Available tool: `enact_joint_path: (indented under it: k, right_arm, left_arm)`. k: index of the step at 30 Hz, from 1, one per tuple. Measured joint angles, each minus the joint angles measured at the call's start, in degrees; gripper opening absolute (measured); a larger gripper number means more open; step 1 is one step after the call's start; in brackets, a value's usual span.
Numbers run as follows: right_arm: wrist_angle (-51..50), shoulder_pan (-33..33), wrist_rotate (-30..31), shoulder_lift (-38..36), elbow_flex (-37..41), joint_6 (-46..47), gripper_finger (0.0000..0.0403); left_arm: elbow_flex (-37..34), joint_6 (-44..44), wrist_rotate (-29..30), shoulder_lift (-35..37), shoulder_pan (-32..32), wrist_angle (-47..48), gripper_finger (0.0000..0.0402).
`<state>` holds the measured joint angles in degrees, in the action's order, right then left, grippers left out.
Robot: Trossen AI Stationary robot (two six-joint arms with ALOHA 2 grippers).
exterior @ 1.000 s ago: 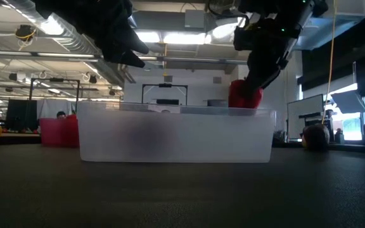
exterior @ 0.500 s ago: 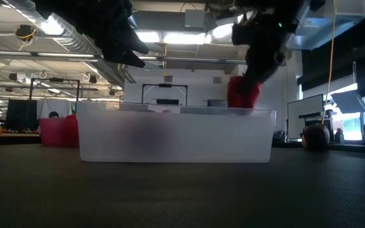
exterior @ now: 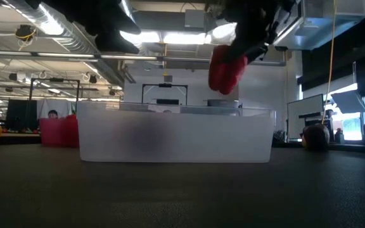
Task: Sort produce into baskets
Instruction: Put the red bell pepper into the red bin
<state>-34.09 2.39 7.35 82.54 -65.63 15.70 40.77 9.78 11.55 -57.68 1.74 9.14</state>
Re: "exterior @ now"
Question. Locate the grey ceiling box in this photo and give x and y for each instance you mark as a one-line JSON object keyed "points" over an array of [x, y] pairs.
{"points": [[195, 19]]}

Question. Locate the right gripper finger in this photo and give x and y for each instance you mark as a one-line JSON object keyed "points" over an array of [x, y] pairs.
{"points": [[238, 49], [257, 53]]}

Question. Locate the pink plastic basket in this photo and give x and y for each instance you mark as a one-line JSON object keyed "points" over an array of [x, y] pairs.
{"points": [[54, 133]]}

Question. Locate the dark red apple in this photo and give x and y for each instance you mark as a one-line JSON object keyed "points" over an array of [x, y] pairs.
{"points": [[147, 136], [317, 137]]}

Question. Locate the clear frosted plastic basket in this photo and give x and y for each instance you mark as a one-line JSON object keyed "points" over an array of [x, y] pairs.
{"points": [[201, 139]]}

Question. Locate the grey tilted panel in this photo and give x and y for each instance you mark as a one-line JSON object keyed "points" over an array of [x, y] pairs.
{"points": [[348, 101]]}

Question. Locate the large rectangular metal duct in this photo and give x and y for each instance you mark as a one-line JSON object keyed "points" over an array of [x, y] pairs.
{"points": [[322, 28]]}

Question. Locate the white board panel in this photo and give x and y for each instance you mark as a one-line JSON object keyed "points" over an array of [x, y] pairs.
{"points": [[304, 109]]}

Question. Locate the bright ceiling light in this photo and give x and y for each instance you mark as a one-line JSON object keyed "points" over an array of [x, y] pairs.
{"points": [[176, 38]]}

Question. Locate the black monitor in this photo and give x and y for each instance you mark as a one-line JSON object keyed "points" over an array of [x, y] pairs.
{"points": [[21, 114]]}

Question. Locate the dark bottle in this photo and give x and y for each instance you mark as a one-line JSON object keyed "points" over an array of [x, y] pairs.
{"points": [[339, 136]]}

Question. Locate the person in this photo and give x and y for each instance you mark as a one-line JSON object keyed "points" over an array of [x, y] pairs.
{"points": [[52, 114], [167, 111]]}

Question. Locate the black gantry frame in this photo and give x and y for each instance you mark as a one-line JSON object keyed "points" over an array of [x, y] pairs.
{"points": [[165, 85]]}

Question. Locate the grey round pot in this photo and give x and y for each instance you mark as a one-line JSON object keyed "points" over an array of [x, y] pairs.
{"points": [[223, 103]]}

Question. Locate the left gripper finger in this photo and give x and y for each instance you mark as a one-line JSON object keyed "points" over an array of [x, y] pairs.
{"points": [[112, 22], [116, 42]]}

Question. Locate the grey horizontal ceiling pipe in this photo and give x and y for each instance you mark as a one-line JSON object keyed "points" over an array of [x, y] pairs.
{"points": [[170, 58]]}

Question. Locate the silver ribbed ventilation duct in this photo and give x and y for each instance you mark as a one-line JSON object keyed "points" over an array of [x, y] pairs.
{"points": [[59, 28]]}

